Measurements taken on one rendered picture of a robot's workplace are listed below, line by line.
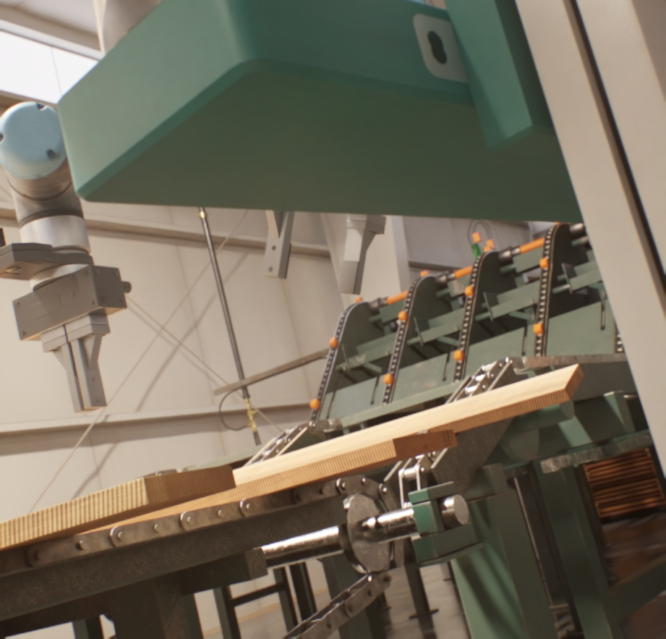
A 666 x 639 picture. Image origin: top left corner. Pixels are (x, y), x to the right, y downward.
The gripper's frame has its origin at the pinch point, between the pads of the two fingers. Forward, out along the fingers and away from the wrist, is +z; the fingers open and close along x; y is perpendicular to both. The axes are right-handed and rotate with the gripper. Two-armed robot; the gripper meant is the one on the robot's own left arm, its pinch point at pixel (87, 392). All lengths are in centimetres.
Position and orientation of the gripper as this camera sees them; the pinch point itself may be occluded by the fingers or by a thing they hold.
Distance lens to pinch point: 119.2
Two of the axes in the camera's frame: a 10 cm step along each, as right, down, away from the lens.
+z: 2.5, 9.5, -1.9
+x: -8.3, 3.1, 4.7
